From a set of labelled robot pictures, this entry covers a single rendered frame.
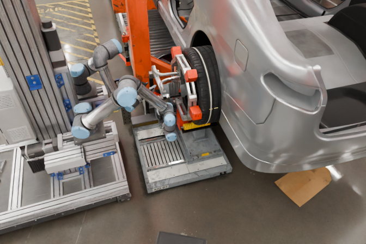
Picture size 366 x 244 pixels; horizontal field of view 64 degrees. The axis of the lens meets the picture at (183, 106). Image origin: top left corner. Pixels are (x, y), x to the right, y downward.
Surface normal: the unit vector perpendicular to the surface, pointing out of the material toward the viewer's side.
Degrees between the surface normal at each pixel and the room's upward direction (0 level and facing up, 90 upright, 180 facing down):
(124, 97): 85
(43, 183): 0
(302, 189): 2
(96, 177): 0
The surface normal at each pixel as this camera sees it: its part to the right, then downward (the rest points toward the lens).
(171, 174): 0.01, -0.75
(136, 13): 0.29, 0.64
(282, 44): -0.19, -0.53
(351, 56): 0.12, -0.46
